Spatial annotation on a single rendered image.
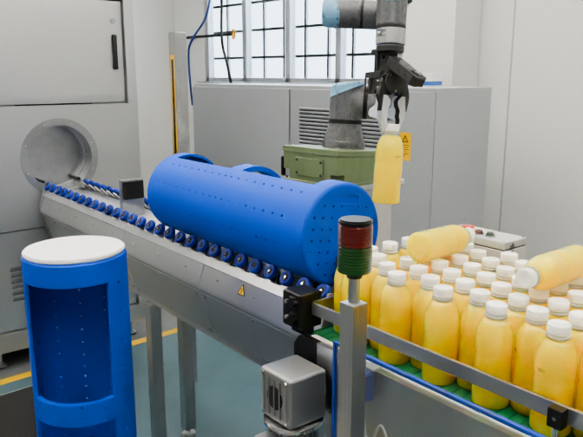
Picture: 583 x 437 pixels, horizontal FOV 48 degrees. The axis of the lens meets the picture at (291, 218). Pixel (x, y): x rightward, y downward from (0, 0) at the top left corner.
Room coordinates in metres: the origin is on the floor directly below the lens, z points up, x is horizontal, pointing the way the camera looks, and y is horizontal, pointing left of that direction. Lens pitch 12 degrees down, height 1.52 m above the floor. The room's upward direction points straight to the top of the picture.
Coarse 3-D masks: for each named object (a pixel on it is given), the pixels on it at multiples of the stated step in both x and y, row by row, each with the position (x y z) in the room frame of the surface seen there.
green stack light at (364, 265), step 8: (344, 248) 1.14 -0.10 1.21; (368, 248) 1.14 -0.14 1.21; (344, 256) 1.14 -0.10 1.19; (352, 256) 1.13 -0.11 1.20; (360, 256) 1.13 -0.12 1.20; (368, 256) 1.14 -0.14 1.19; (344, 264) 1.14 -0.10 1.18; (352, 264) 1.13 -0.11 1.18; (360, 264) 1.13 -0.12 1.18; (368, 264) 1.14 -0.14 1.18; (344, 272) 1.14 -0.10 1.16; (352, 272) 1.13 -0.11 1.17; (360, 272) 1.13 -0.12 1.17; (368, 272) 1.14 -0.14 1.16
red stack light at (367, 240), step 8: (344, 232) 1.14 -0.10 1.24; (352, 232) 1.13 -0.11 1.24; (360, 232) 1.13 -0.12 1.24; (368, 232) 1.14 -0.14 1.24; (344, 240) 1.14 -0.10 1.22; (352, 240) 1.13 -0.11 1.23; (360, 240) 1.13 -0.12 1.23; (368, 240) 1.14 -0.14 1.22; (352, 248) 1.13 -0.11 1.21; (360, 248) 1.13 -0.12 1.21
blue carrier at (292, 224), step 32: (192, 160) 2.23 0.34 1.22; (160, 192) 2.22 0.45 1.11; (192, 192) 2.07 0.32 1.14; (224, 192) 1.94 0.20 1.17; (256, 192) 1.84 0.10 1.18; (288, 192) 1.75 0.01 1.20; (320, 192) 1.67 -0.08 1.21; (352, 192) 1.73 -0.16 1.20; (192, 224) 2.08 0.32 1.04; (224, 224) 1.91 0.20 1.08; (256, 224) 1.78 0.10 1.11; (288, 224) 1.68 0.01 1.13; (320, 224) 1.66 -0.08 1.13; (256, 256) 1.85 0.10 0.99; (288, 256) 1.68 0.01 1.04; (320, 256) 1.66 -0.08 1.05
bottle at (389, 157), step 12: (384, 132) 1.64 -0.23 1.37; (396, 132) 1.64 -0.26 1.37; (384, 144) 1.63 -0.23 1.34; (396, 144) 1.62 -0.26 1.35; (384, 156) 1.62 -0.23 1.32; (396, 156) 1.62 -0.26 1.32; (384, 168) 1.62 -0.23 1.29; (396, 168) 1.62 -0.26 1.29; (384, 180) 1.61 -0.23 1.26; (396, 180) 1.62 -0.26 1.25; (372, 192) 1.64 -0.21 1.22; (384, 192) 1.61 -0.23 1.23; (396, 192) 1.62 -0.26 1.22
